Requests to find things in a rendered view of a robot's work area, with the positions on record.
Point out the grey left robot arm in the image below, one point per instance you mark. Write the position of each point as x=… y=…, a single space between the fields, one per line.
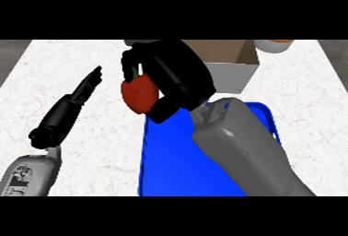
x=29 y=176

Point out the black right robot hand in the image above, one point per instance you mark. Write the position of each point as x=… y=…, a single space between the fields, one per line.
x=179 y=73

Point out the blue tray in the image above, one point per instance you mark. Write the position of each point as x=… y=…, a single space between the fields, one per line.
x=182 y=162

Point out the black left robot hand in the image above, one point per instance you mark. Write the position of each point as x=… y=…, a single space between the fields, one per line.
x=61 y=118

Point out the cardboard box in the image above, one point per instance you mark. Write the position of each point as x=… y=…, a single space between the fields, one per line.
x=231 y=66

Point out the white bowl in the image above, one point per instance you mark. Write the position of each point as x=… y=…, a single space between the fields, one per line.
x=273 y=45

